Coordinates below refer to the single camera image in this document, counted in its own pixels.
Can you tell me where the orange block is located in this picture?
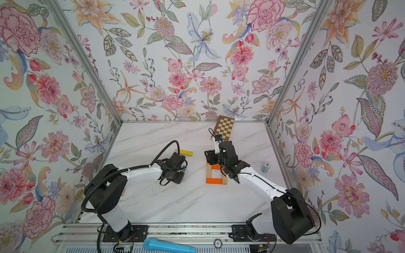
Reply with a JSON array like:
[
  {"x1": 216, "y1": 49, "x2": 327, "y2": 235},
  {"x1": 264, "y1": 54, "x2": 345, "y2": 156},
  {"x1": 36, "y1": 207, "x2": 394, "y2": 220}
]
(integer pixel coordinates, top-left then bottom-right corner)
[
  {"x1": 211, "y1": 164, "x2": 221, "y2": 170},
  {"x1": 206, "y1": 178, "x2": 223, "y2": 184}
]

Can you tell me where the natural wood block diagonal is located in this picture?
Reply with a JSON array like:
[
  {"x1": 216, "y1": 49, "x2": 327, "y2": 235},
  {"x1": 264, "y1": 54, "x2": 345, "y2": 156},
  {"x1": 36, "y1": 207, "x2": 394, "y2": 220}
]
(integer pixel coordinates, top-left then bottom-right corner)
[{"x1": 221, "y1": 174, "x2": 228, "y2": 185}]

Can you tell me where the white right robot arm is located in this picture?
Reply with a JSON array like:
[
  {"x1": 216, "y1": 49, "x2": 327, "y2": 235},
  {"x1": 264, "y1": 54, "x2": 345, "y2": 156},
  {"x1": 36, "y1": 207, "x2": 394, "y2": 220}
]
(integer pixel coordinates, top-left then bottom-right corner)
[{"x1": 205, "y1": 140, "x2": 315, "y2": 245}]

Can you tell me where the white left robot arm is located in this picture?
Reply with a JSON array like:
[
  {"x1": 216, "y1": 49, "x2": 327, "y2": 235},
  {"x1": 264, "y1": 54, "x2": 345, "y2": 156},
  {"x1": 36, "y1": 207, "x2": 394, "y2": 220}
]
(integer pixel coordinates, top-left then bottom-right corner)
[{"x1": 81, "y1": 153, "x2": 188, "y2": 233}]

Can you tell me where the wooden chessboard box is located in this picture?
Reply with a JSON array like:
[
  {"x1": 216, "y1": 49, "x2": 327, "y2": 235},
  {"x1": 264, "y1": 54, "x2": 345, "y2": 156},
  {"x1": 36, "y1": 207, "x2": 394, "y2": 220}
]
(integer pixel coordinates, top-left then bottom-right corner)
[{"x1": 213, "y1": 116, "x2": 235, "y2": 141}]

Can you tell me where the blue poker chip stack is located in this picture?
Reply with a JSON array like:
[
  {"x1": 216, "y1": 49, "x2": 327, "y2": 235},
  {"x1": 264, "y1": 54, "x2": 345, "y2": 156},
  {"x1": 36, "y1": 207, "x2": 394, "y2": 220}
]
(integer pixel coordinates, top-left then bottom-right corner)
[{"x1": 261, "y1": 162, "x2": 271, "y2": 174}]

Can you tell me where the blue microphone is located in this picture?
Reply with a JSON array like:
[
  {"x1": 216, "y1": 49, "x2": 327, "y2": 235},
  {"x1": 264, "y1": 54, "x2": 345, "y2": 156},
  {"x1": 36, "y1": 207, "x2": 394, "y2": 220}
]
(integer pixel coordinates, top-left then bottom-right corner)
[{"x1": 143, "y1": 238, "x2": 196, "y2": 253}]

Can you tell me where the small round gauge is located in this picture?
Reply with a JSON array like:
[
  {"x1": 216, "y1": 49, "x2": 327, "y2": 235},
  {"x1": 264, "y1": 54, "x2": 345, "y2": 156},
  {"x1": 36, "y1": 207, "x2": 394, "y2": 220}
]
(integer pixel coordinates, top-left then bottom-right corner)
[{"x1": 214, "y1": 239, "x2": 223, "y2": 249}]

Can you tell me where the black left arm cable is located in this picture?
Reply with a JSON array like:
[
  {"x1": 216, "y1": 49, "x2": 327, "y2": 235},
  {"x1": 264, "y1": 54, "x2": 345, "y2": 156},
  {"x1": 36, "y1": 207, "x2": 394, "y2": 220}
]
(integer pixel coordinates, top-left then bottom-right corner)
[{"x1": 80, "y1": 140, "x2": 181, "y2": 253}]

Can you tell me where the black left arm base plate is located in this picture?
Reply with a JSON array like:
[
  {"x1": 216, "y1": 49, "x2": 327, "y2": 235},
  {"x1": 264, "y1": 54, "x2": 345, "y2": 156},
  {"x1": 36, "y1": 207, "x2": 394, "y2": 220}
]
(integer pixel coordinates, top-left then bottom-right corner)
[{"x1": 102, "y1": 223, "x2": 149, "y2": 242}]

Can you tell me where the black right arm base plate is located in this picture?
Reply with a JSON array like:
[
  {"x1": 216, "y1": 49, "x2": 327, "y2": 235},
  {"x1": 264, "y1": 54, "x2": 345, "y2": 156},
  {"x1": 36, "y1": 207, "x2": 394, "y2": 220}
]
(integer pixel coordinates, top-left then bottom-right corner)
[{"x1": 228, "y1": 213, "x2": 276, "y2": 243}]

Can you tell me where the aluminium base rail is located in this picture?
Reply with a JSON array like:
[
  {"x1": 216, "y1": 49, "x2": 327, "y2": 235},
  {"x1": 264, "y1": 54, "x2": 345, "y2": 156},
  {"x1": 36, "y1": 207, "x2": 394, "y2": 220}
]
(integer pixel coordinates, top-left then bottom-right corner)
[{"x1": 50, "y1": 222, "x2": 322, "y2": 245}]

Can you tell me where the aluminium right corner post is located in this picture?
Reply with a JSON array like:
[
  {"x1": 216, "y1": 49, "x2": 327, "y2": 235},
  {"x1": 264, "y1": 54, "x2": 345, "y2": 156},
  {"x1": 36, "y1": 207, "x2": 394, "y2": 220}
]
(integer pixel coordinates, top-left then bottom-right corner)
[{"x1": 266, "y1": 1, "x2": 330, "y2": 127}]

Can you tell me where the aluminium corner post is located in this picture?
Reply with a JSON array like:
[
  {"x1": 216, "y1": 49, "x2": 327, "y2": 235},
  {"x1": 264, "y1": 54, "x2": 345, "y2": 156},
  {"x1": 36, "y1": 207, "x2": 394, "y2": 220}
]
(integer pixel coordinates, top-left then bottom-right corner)
[
  {"x1": 266, "y1": 1, "x2": 330, "y2": 127},
  {"x1": 44, "y1": 0, "x2": 123, "y2": 127}
]

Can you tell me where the aluminium left corner post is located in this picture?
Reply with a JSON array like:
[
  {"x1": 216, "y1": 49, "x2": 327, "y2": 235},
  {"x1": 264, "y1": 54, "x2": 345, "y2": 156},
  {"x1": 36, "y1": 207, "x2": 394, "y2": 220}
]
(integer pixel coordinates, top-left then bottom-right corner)
[{"x1": 44, "y1": 0, "x2": 123, "y2": 127}]

